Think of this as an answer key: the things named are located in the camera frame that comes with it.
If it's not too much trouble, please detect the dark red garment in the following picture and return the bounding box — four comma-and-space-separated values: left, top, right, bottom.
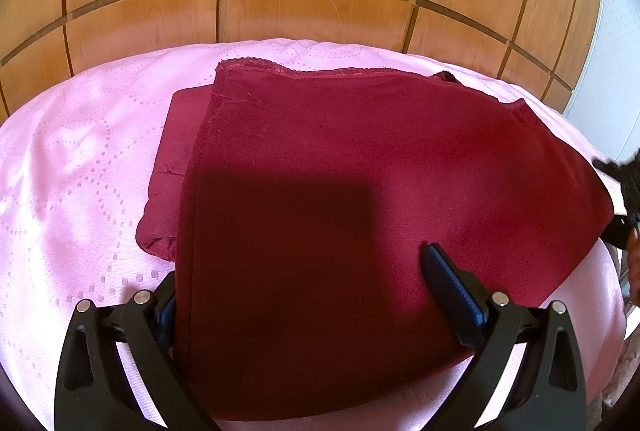
137, 58, 614, 421

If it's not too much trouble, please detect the person's right hand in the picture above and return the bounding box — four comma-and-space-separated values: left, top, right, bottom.
627, 229, 640, 307

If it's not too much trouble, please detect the pink patterned bed sheet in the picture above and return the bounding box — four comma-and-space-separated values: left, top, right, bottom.
1, 40, 626, 430

